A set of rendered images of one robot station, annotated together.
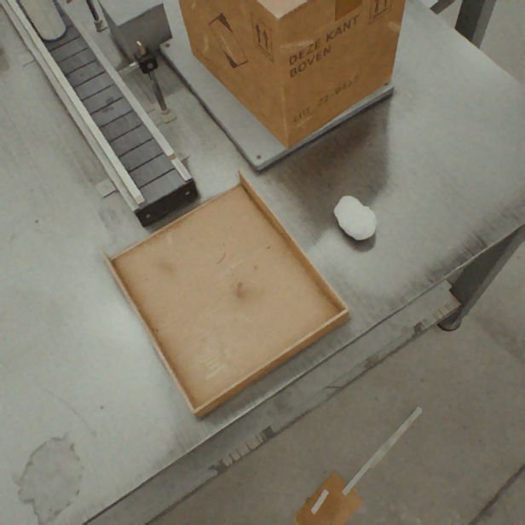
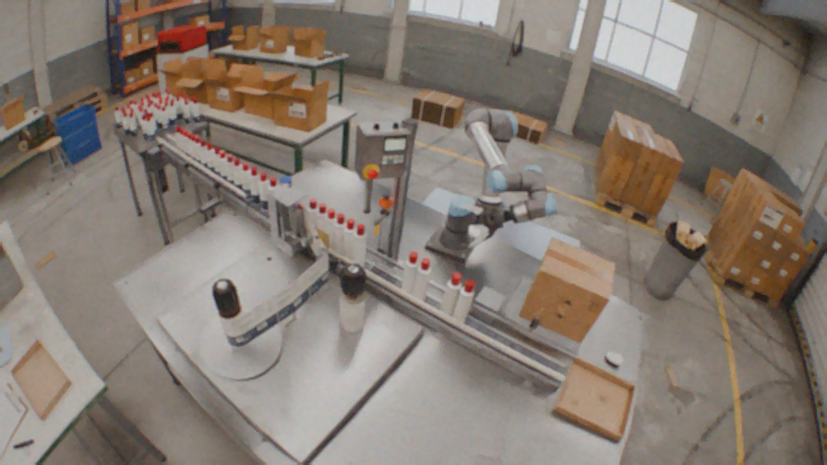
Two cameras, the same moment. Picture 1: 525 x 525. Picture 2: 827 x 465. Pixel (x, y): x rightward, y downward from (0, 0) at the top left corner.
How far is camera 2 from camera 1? 1.23 m
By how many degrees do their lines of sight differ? 35
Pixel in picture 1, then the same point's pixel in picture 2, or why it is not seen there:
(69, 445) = not seen: outside the picture
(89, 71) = (491, 334)
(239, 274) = (597, 393)
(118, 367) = (585, 442)
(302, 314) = (621, 395)
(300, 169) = (585, 349)
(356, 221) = (618, 359)
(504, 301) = not seen: hidden behind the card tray
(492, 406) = not seen: hidden behind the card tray
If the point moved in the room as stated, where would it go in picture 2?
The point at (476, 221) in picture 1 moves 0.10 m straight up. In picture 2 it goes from (638, 345) to (649, 331)
